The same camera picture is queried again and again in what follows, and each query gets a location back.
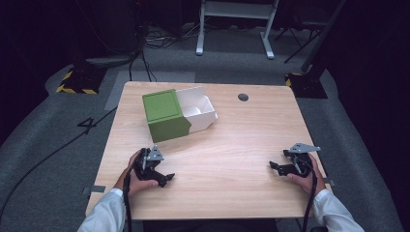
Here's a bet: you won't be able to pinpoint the person's right hand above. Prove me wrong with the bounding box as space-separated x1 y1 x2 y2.
285 154 327 196

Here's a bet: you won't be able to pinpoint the long black floor cable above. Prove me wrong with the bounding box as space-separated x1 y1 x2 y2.
0 105 119 224

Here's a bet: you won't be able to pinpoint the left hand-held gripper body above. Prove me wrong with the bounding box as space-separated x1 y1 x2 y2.
132 144 165 182

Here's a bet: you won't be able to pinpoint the grey round stand base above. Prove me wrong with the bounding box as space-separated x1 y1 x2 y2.
84 53 137 70

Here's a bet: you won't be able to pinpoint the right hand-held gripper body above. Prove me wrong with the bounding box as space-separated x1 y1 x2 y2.
282 142 322 179

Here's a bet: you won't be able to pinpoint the bundle of black floor cables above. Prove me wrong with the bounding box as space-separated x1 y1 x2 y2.
128 22 207 83

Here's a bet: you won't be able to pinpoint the white metal stand frame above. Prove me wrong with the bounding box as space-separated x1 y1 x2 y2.
195 0 280 60

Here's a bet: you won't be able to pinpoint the left hand-held gripper black cable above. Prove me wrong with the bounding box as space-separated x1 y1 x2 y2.
122 148 145 232

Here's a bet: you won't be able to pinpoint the black folding stand legs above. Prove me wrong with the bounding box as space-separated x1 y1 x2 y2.
274 19 324 65

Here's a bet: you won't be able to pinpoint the dark slanted metal pole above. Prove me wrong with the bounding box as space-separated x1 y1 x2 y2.
300 0 348 74

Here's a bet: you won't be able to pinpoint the green drawer box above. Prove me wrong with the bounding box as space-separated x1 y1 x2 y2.
141 88 192 144

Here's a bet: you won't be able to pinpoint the person's left hand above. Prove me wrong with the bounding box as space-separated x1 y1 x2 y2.
112 150 160 198

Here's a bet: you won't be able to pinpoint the right hand-held gripper black cable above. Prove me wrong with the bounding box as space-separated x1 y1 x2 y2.
299 158 319 232

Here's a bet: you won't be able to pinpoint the white drawer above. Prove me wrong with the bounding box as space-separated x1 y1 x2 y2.
175 85 219 133

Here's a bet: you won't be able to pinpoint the black yellow striped stand base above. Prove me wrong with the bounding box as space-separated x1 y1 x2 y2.
284 72 329 100
55 65 108 96

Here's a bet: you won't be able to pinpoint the hand-held gripper black cable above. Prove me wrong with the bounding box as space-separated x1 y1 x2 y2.
122 148 145 232
299 158 319 232

